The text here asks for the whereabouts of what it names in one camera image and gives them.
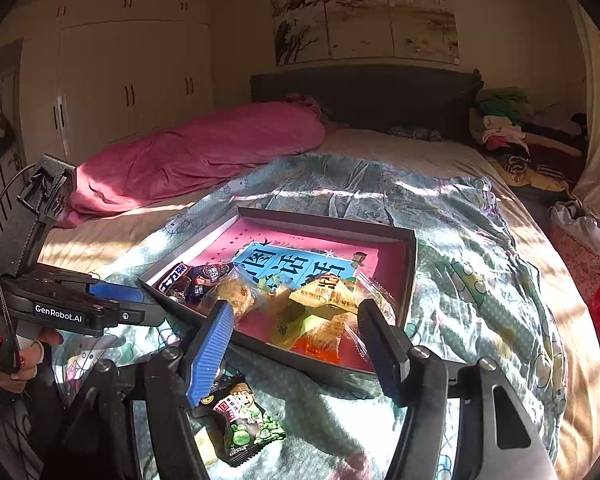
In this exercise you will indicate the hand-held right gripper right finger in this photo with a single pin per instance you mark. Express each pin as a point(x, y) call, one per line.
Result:
point(382, 355)

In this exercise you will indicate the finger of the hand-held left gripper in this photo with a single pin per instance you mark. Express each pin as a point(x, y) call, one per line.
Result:
point(130, 316)
point(117, 292)

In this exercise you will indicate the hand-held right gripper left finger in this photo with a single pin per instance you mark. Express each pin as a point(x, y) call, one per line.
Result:
point(212, 355)

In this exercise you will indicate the orange cake packet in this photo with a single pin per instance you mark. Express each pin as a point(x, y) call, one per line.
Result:
point(330, 340)

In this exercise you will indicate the brown chocolate bar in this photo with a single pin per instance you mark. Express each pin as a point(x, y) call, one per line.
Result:
point(177, 282)

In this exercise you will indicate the clear bag of yellow snack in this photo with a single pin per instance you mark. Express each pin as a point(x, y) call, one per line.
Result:
point(375, 292)

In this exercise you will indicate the clear pastry packet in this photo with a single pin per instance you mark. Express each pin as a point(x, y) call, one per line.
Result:
point(235, 292)

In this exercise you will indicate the green pea snack packet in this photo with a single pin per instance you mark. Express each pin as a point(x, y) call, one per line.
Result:
point(245, 420)

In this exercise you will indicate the blue cookie packet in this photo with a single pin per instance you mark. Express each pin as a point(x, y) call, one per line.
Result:
point(210, 275)

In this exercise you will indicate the dark cardboard box tray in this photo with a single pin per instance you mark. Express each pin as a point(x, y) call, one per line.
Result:
point(300, 360)

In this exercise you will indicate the yellow snack packet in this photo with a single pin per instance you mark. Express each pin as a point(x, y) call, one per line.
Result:
point(325, 295)

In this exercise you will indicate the person's left hand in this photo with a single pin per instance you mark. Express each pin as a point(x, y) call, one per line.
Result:
point(32, 357)

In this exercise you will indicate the pink book with blue label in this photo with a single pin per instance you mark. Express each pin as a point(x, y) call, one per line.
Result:
point(260, 237)

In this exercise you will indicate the person's patterned clothing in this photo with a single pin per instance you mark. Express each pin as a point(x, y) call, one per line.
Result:
point(5, 435)

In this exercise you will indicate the cartoon printed quilt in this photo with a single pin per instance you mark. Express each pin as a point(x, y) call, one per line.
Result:
point(455, 240)

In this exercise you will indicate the pink blanket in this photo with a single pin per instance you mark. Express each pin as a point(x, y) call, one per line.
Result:
point(180, 160)

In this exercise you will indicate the bed with beige sheet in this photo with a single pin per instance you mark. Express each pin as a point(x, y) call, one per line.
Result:
point(380, 145)

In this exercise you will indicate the pink patterned box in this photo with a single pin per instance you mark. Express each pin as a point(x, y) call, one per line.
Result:
point(580, 265)

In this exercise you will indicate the white wardrobe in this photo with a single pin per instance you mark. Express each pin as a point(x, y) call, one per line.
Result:
point(120, 60)

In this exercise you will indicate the white plastic bag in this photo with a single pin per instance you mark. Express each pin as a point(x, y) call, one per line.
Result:
point(585, 230)

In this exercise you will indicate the pile of clothes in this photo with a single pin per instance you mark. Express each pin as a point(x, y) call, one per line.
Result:
point(500, 130)

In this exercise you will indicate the dark headboard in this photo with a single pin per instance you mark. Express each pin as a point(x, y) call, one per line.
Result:
point(380, 95)

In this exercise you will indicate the wall painting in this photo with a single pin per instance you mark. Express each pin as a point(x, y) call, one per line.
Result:
point(360, 20)

